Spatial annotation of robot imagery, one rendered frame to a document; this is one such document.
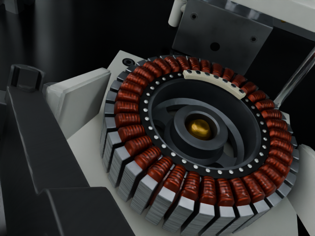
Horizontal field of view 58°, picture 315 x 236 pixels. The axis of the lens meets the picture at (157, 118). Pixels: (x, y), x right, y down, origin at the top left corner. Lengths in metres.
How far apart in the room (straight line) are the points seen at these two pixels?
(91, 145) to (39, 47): 0.11
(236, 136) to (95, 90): 0.09
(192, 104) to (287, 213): 0.09
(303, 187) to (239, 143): 0.04
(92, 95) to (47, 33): 0.13
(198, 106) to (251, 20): 0.11
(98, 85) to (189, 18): 0.13
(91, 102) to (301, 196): 0.12
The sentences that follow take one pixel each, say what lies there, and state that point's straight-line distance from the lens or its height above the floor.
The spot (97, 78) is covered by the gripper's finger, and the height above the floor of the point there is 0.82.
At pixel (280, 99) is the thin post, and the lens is 0.24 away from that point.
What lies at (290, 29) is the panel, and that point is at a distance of 0.41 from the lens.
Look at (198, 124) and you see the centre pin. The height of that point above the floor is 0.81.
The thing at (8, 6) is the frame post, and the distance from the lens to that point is 0.30.
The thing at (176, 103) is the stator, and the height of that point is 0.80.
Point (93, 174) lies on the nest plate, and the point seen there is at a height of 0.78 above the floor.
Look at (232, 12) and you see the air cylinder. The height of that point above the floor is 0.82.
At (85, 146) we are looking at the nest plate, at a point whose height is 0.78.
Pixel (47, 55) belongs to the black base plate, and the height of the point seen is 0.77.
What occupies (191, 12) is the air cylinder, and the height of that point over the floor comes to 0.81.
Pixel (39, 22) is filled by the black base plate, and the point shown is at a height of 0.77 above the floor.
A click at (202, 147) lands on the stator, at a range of 0.16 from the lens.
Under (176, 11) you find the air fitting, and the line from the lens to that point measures 0.27.
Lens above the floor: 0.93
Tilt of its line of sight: 47 degrees down
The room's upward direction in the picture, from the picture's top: 21 degrees clockwise
